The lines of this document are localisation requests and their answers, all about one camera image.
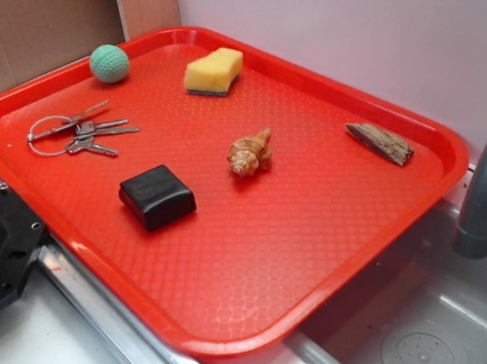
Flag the brown spiral seashell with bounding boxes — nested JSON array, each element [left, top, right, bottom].
[[227, 128, 272, 177]]

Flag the red plastic tray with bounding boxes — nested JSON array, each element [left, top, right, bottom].
[[0, 27, 468, 357]]

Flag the black rectangular block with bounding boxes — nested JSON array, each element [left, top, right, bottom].
[[118, 165, 197, 232]]

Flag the yellow sponge with dark pad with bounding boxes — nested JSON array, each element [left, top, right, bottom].
[[184, 47, 244, 96]]

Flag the brown wood piece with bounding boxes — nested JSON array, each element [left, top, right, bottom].
[[344, 123, 415, 167]]

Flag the green dimpled ball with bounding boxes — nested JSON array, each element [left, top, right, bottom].
[[89, 44, 131, 84]]

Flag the grey sink basin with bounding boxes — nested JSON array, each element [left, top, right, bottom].
[[287, 202, 487, 364]]

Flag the silver keys on ring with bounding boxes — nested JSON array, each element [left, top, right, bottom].
[[26, 100, 140, 158]]

